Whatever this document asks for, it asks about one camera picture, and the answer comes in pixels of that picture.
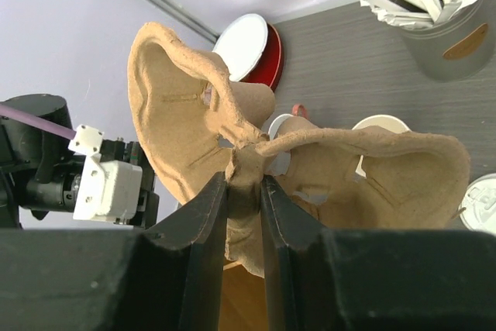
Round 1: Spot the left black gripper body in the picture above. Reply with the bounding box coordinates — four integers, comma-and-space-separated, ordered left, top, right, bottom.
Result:
102, 139, 160, 229

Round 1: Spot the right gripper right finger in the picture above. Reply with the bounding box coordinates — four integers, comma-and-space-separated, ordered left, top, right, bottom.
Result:
260, 176, 495, 330

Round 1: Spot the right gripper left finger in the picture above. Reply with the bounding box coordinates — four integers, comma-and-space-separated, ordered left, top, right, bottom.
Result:
1, 172, 228, 330

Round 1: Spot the cardboard cup carrier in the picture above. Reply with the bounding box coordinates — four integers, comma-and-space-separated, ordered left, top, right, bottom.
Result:
127, 22, 470, 277

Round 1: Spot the stack of green paper cups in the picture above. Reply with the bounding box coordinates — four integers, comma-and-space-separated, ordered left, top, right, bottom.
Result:
350, 113, 412, 179

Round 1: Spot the stack of white lids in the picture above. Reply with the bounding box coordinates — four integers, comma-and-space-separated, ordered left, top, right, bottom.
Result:
459, 173, 496, 235

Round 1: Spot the green paper bag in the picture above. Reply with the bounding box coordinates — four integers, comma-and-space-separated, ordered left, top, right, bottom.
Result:
218, 260, 269, 331

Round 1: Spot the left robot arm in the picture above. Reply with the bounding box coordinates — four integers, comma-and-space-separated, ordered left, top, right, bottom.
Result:
1, 94, 159, 229

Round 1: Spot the white paper plate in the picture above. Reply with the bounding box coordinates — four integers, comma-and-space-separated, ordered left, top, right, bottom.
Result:
212, 13, 268, 81

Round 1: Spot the red round tray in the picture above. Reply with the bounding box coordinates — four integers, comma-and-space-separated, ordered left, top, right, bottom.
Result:
242, 24, 284, 91

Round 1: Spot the grey straw holder cup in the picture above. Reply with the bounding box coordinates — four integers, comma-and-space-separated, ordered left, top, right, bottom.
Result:
398, 0, 495, 81

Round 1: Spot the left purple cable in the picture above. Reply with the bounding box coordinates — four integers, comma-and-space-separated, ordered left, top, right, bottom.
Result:
0, 102, 77, 140

